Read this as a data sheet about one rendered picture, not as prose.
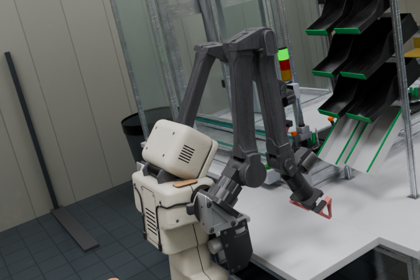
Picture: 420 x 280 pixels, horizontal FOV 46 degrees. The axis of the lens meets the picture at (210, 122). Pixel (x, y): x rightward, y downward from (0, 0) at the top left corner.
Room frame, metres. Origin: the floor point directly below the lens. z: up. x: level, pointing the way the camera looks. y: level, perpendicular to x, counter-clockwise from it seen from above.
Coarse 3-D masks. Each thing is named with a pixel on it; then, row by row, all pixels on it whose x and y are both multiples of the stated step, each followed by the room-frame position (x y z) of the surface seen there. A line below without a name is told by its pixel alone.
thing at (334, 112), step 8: (344, 80) 1.95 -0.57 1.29; (352, 80) 1.96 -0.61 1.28; (360, 80) 1.82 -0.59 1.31; (336, 88) 1.93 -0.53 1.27; (344, 88) 1.94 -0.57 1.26; (352, 88) 1.92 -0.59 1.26; (360, 88) 1.82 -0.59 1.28; (336, 96) 1.93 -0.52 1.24; (344, 96) 1.90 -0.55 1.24; (352, 96) 1.86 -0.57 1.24; (360, 96) 1.82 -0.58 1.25; (328, 104) 1.91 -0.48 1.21; (336, 104) 1.88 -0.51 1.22; (344, 104) 1.84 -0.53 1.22; (352, 104) 1.80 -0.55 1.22; (320, 112) 1.89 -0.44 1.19; (328, 112) 1.83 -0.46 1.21; (336, 112) 1.83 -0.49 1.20; (344, 112) 1.79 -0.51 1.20
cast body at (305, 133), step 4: (300, 124) 2.10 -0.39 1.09; (304, 124) 2.10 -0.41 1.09; (296, 128) 2.11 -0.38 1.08; (300, 128) 2.09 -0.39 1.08; (304, 128) 2.09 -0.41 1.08; (308, 128) 2.10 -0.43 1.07; (300, 132) 2.10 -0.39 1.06; (304, 132) 2.09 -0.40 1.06; (308, 132) 2.10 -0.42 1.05; (296, 136) 2.10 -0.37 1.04; (300, 136) 2.08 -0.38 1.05; (304, 136) 2.09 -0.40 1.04; (308, 136) 2.10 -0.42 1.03; (300, 140) 2.08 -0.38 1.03
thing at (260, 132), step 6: (258, 132) 2.59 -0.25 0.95; (264, 132) 2.56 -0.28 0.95; (222, 138) 2.72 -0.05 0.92; (228, 138) 2.70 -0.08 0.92; (258, 138) 2.57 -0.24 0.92; (264, 138) 2.52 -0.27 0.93; (222, 144) 2.51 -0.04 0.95; (228, 144) 2.49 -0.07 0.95; (258, 144) 2.48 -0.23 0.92; (264, 144) 2.46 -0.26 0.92; (258, 150) 2.39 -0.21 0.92; (264, 150) 2.37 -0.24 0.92; (264, 156) 2.20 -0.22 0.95
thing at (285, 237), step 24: (240, 192) 2.05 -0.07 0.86; (264, 192) 1.99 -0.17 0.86; (264, 216) 1.77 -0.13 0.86; (288, 216) 1.73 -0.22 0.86; (312, 216) 1.69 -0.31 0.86; (264, 240) 1.59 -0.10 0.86; (288, 240) 1.56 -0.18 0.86; (312, 240) 1.53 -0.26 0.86; (336, 240) 1.49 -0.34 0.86; (360, 240) 1.46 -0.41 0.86; (264, 264) 1.47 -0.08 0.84; (288, 264) 1.41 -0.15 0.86; (312, 264) 1.38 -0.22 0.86; (336, 264) 1.36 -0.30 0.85
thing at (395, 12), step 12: (324, 0) 1.95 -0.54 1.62; (396, 0) 1.67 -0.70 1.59; (396, 12) 1.66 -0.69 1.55; (396, 24) 1.66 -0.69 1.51; (324, 36) 1.96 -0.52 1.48; (396, 36) 1.67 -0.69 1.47; (396, 48) 1.67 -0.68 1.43; (396, 60) 1.68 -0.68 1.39; (408, 96) 1.67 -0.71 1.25; (408, 108) 1.67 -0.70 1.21; (408, 120) 1.66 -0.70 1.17; (408, 132) 1.66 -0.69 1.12; (408, 144) 1.67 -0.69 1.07; (408, 156) 1.67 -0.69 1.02; (348, 168) 1.95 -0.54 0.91; (408, 168) 1.68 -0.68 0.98; (348, 180) 1.93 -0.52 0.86
